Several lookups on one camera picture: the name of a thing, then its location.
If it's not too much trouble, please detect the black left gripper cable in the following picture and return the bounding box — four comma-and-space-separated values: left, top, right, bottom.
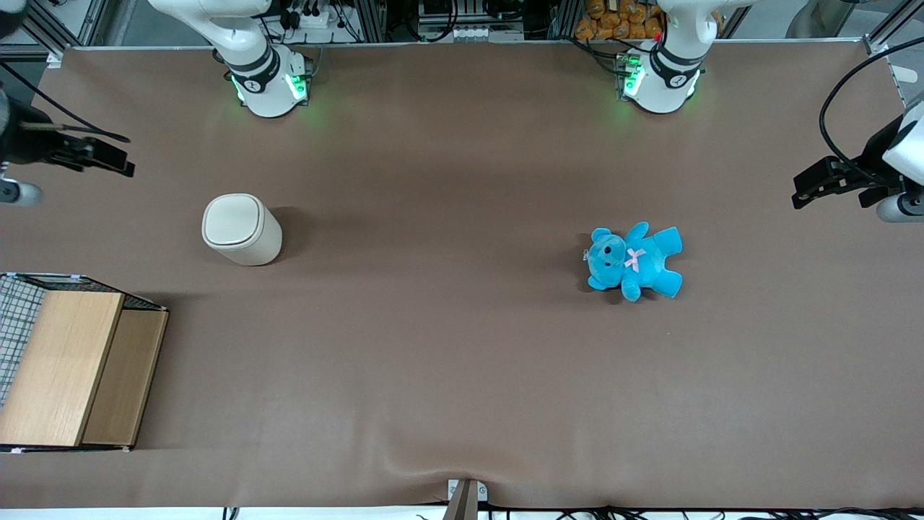
819, 36, 924, 183

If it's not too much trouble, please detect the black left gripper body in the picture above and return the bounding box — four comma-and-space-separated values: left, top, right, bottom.
843, 118, 909, 210

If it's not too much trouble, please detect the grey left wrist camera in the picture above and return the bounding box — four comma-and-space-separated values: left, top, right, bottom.
876, 190, 924, 224

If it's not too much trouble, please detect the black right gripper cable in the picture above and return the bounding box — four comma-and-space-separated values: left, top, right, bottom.
0, 61, 132, 144

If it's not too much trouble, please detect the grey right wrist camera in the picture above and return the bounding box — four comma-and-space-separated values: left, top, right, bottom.
0, 179, 43, 208

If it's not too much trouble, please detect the wooden box with wire mesh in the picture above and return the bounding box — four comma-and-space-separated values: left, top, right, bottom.
0, 272, 170, 454

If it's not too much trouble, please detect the orange plush toy pile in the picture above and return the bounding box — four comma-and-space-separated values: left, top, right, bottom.
575, 0, 666, 42

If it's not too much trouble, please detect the beige lidded trash can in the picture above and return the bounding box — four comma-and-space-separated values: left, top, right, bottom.
201, 193, 284, 267

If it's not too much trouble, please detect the blue teddy bear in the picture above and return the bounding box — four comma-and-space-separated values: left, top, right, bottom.
585, 221, 684, 303

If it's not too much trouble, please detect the white power strip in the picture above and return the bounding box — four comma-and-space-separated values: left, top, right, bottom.
283, 0, 334, 31

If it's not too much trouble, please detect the metal table clamp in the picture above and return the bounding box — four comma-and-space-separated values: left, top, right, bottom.
447, 478, 489, 520

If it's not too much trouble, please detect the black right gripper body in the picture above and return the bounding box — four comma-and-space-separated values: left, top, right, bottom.
0, 90, 82, 171

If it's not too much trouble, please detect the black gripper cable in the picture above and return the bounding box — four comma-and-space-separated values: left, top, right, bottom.
819, 36, 924, 183
0, 61, 132, 144

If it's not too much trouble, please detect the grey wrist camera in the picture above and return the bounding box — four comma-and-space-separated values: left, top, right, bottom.
0, 179, 43, 208
876, 190, 924, 224

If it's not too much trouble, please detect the brown table mat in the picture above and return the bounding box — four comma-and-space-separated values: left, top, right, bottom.
0, 40, 924, 511

